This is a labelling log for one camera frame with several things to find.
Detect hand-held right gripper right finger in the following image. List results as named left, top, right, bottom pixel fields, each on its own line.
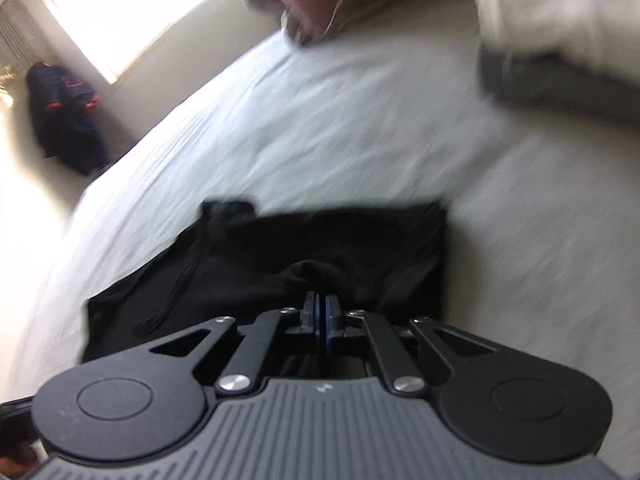
left=322, top=292, right=497, bottom=394

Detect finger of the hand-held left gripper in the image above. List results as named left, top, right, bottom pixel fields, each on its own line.
left=0, top=398, right=38, bottom=456

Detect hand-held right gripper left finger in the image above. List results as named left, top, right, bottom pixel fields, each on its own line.
left=145, top=290, right=322, bottom=394

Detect black garment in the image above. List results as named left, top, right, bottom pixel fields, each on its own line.
left=82, top=199, right=449, bottom=363

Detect bed with grey sheet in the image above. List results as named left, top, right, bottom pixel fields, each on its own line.
left=0, top=25, right=640, bottom=411

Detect dark hanging jacket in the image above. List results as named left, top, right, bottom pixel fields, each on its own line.
left=25, top=61, right=111, bottom=177

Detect folded grey garment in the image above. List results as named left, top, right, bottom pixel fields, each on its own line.
left=479, top=45, right=640, bottom=122

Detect folded grey pink duvet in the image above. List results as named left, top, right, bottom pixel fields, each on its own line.
left=240, top=0, right=453, bottom=47

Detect window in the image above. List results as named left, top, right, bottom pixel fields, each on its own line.
left=42, top=0, right=242, bottom=86

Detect folded white garment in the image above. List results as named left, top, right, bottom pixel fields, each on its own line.
left=477, top=0, right=640, bottom=77

